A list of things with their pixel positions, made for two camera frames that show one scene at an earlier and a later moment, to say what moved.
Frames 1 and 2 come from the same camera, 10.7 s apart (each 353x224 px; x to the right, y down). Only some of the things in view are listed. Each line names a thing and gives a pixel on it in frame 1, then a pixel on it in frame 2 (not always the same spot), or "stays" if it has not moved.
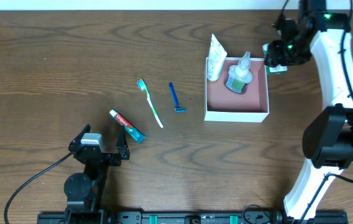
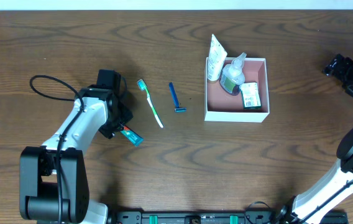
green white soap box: (278, 69) -> (251, 96)
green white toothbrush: (142, 85) stays
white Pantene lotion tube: (216, 60) stays
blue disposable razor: (177, 109) stays
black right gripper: (276, 56) -> (345, 74)
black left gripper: (99, 156) -> (118, 121)
